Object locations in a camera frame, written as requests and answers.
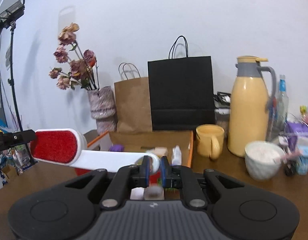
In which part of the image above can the red white lint brush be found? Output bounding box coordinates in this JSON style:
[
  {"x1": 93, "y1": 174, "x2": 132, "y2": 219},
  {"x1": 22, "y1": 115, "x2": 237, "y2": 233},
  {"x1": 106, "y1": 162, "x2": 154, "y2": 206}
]
[{"x1": 30, "y1": 128, "x2": 160, "y2": 173}]

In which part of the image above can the white yellow power adapter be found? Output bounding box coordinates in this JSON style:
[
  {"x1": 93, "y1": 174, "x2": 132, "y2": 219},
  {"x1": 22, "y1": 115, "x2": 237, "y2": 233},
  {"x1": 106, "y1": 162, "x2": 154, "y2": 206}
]
[{"x1": 146, "y1": 147, "x2": 168, "y2": 158}]

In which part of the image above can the purple round lid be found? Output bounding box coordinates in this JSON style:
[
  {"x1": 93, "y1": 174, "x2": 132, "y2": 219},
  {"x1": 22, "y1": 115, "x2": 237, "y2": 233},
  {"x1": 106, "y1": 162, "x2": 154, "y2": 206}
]
[{"x1": 109, "y1": 144, "x2": 125, "y2": 152}]

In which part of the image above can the red cardboard box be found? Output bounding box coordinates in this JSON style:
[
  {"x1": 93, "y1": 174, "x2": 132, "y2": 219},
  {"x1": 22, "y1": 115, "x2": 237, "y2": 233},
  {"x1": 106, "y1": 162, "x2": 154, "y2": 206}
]
[{"x1": 88, "y1": 131, "x2": 194, "y2": 172}]

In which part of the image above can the yellow ceramic mug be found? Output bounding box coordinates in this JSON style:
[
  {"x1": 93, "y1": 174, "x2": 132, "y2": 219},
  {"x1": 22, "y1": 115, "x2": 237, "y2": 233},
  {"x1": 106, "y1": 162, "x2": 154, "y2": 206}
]
[{"x1": 196, "y1": 125, "x2": 225, "y2": 160}]

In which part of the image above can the brown paper bag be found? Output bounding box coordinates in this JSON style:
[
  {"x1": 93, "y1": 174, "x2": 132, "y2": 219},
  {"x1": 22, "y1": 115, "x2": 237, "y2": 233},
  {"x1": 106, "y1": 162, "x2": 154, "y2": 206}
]
[{"x1": 114, "y1": 62, "x2": 152, "y2": 132}]

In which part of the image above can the pink mottled ceramic vase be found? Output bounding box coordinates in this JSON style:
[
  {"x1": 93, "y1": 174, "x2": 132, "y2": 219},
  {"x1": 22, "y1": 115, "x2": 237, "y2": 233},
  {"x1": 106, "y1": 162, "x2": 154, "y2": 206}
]
[{"x1": 87, "y1": 86, "x2": 117, "y2": 134}]

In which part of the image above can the black paper bag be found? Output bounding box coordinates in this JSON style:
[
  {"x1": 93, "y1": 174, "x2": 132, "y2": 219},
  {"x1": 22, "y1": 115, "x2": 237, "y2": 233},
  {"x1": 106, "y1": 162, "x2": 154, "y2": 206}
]
[{"x1": 147, "y1": 43, "x2": 215, "y2": 131}]

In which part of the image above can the white textured bowl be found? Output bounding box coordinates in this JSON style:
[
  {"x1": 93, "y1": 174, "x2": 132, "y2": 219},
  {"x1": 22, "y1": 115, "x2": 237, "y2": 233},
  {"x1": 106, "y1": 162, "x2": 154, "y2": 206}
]
[{"x1": 245, "y1": 141, "x2": 285, "y2": 181}]

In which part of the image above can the pink flower bouquet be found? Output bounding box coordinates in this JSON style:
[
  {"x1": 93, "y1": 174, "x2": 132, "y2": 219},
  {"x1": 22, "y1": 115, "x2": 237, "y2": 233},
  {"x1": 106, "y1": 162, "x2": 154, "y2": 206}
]
[{"x1": 48, "y1": 23, "x2": 100, "y2": 90}]

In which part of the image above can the yellow thermos jug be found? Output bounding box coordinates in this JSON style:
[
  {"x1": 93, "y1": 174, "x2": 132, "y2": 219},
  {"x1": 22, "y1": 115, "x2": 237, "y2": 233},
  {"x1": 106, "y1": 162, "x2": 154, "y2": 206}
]
[{"x1": 227, "y1": 56, "x2": 277, "y2": 158}]

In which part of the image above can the black light stand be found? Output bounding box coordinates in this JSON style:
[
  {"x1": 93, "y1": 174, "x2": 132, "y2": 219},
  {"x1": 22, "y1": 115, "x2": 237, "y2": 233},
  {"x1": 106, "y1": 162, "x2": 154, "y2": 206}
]
[{"x1": 0, "y1": 0, "x2": 26, "y2": 132}]

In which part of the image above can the purple plastic bag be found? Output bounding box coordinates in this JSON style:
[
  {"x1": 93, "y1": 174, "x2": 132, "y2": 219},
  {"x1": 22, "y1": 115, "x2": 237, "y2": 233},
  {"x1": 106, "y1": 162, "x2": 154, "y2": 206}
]
[{"x1": 284, "y1": 122, "x2": 308, "y2": 151}]

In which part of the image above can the blue tissue packet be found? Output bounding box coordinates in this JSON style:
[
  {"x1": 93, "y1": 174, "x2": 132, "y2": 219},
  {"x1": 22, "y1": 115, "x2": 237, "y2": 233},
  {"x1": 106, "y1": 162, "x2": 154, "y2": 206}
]
[{"x1": 296, "y1": 146, "x2": 308, "y2": 175}]

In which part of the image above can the clear plastic water bottle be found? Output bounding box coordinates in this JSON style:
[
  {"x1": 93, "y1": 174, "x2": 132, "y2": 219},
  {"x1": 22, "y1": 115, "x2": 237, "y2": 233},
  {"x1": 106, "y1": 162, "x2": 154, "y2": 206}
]
[{"x1": 266, "y1": 74, "x2": 289, "y2": 141}]

